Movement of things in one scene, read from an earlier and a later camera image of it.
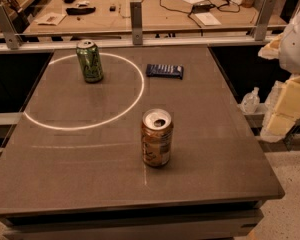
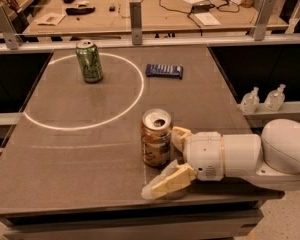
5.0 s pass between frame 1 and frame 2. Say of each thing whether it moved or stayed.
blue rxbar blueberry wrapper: stayed
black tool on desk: stayed
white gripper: moved
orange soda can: stayed
